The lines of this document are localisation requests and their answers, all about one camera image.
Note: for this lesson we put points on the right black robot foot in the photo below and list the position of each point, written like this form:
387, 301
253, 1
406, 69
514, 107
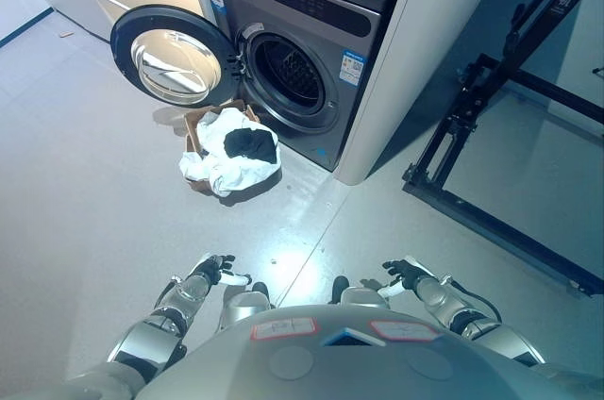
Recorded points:
340, 288

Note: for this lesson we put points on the blue energy label sticker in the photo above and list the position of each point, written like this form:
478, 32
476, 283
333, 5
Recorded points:
352, 68

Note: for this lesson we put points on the left black robot foot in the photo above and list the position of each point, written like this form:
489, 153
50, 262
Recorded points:
260, 289

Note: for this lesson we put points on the left silver robot leg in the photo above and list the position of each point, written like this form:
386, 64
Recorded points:
245, 308

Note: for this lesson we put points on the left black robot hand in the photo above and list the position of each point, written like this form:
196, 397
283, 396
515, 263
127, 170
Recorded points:
218, 267

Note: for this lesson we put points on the grey robot torso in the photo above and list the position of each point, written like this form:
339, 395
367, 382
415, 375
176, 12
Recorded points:
349, 367

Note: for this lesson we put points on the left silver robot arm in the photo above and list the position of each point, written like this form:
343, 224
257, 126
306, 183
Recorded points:
148, 338

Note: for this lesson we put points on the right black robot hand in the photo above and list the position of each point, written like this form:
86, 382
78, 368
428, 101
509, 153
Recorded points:
408, 272

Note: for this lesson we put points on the black robot foot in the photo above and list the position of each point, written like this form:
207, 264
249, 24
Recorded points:
340, 288
260, 289

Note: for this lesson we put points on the black garment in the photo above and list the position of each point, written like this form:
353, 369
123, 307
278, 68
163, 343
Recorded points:
250, 143

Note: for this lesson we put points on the brown wicker laundry basket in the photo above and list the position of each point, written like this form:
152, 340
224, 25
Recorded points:
192, 128

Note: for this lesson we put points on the round glass washer door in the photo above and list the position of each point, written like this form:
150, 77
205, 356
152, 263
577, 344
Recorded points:
125, 48

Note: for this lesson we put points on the black metal gantry frame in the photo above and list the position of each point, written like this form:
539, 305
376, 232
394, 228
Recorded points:
472, 103

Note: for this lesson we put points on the white garment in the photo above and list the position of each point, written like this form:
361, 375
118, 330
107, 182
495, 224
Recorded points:
245, 173

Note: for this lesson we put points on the grey front-load washing machine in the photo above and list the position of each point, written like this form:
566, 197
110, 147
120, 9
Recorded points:
321, 103

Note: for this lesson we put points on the red-bordered torso label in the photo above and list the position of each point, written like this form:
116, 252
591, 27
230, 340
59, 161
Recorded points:
405, 330
283, 328

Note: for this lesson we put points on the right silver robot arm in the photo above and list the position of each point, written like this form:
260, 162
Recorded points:
500, 338

